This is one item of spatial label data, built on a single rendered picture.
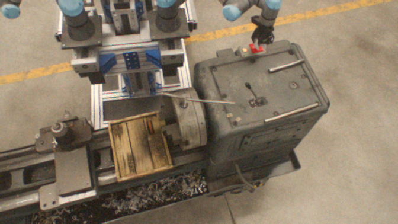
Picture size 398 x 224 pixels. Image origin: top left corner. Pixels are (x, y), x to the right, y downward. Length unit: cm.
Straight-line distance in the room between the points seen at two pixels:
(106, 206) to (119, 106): 96
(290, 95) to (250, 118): 24
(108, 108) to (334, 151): 197
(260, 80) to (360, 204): 167
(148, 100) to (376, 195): 204
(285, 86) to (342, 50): 210
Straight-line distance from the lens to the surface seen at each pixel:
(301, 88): 169
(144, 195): 208
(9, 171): 207
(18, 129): 320
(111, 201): 215
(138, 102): 277
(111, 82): 292
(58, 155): 185
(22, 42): 374
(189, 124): 154
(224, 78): 163
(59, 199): 183
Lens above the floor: 260
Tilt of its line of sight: 62 degrees down
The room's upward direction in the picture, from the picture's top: 5 degrees clockwise
